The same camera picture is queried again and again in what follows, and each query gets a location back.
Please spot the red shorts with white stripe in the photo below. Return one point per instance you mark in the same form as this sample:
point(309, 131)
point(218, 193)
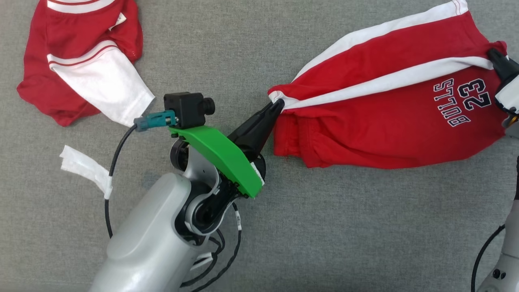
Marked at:
point(365, 121)

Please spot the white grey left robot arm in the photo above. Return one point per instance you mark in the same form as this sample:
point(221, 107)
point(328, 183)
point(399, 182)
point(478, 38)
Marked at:
point(150, 235)

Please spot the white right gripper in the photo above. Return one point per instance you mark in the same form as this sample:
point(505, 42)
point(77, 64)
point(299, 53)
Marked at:
point(511, 95)

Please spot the red jersey with white sleeves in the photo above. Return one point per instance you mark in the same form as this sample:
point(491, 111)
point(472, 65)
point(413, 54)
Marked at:
point(69, 28)

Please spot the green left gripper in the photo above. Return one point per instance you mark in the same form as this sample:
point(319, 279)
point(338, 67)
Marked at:
point(219, 156)

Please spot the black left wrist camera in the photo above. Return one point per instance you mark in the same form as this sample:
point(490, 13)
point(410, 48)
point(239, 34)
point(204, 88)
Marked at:
point(188, 107)

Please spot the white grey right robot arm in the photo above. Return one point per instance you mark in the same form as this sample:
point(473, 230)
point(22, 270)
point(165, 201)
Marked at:
point(507, 259)

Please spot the teal left camera connector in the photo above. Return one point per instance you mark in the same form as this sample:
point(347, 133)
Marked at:
point(156, 121)

